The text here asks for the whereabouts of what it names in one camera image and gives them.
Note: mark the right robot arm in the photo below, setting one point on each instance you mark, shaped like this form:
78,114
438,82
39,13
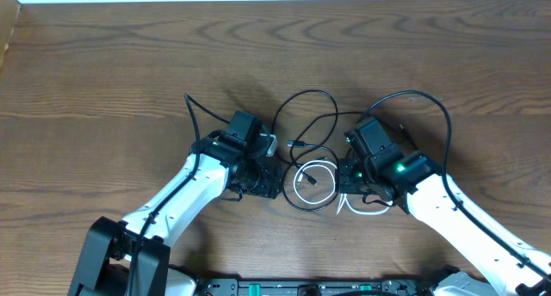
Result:
420,187

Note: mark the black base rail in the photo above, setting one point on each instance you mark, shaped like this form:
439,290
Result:
235,287

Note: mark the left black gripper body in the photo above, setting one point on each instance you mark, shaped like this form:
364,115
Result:
259,180

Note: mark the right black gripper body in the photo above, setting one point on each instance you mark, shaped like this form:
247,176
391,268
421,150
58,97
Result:
354,178

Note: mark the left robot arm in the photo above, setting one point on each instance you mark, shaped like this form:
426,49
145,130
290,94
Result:
132,256

